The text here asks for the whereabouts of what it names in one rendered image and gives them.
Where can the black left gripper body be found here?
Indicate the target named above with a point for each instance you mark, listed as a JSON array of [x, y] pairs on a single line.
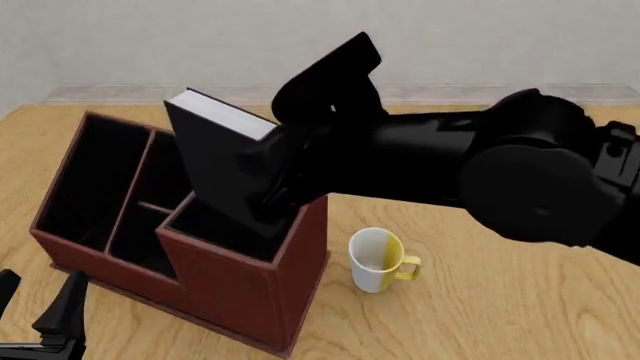
[[45, 347]]

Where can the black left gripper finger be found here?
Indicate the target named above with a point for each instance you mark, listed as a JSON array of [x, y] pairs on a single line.
[[7, 285], [67, 303]]

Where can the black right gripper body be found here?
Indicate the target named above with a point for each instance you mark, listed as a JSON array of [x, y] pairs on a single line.
[[295, 165]]

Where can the black book with white pages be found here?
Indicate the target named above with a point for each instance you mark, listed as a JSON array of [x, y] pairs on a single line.
[[220, 165]]

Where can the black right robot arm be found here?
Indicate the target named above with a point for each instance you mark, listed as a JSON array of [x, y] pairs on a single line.
[[450, 157]]

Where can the red-brown desk caddy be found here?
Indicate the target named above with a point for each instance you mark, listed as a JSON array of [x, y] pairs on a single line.
[[225, 277]]

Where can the white and yellow mug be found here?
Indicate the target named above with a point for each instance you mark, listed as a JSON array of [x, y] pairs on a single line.
[[370, 262]]

